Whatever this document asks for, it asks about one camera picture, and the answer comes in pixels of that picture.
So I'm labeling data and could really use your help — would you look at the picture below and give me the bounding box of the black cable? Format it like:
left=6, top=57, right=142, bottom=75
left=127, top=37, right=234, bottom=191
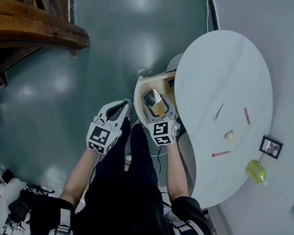
left=153, top=146, right=166, bottom=180

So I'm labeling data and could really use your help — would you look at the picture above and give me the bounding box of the person's black clothing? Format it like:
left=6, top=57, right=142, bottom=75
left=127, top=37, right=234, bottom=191
left=27, top=107, right=228, bottom=235

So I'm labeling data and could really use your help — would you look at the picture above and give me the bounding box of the white table top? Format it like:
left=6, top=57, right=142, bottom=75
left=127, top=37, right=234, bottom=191
left=160, top=25, right=282, bottom=216

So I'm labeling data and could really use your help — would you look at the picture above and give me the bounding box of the silver metal hair clip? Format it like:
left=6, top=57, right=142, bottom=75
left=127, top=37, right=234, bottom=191
left=213, top=102, right=225, bottom=122

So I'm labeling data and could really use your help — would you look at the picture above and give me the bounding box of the person's left forearm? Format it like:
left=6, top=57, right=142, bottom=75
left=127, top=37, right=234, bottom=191
left=57, top=146, right=105, bottom=210

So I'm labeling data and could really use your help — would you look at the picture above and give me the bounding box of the white cable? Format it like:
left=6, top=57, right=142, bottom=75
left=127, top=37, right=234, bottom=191
left=200, top=0, right=214, bottom=32

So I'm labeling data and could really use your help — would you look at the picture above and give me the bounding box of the cream claw hair clip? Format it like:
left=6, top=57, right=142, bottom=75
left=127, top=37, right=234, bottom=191
left=224, top=128, right=237, bottom=142

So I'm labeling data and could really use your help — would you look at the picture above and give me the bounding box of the wooden drawer white front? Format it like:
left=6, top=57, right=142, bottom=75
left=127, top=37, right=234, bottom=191
left=130, top=70, right=188, bottom=131

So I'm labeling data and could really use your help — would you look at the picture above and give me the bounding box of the person's right forearm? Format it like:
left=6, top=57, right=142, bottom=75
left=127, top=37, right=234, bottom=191
left=159, top=142, right=196, bottom=202

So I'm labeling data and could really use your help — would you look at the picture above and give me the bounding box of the amber perfume bottle black cap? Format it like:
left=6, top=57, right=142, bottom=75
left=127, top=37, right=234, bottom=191
left=139, top=86, right=167, bottom=117

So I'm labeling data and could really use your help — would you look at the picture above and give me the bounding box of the person's checkered shoe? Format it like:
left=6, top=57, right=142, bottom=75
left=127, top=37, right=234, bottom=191
left=122, top=98, right=134, bottom=121

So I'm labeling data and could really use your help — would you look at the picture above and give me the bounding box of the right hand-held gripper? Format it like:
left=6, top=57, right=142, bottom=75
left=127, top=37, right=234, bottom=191
left=138, top=93, right=184, bottom=149

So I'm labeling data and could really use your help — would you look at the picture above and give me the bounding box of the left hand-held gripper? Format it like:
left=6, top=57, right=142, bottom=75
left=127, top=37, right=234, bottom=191
left=84, top=96, right=129, bottom=156

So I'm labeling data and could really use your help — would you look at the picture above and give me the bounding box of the brown wooden furniture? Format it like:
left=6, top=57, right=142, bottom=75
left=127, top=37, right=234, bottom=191
left=0, top=0, right=95, bottom=105

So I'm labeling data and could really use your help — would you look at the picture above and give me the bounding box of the yellow-green tube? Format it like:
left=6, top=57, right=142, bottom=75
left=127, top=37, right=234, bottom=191
left=244, top=158, right=271, bottom=186

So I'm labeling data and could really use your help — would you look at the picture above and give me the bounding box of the small black picture frame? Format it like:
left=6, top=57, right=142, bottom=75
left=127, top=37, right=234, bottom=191
left=258, top=135, right=285, bottom=160

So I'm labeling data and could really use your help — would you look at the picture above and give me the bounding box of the aluminium frame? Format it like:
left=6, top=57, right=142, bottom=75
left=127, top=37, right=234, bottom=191
left=203, top=203, right=239, bottom=235

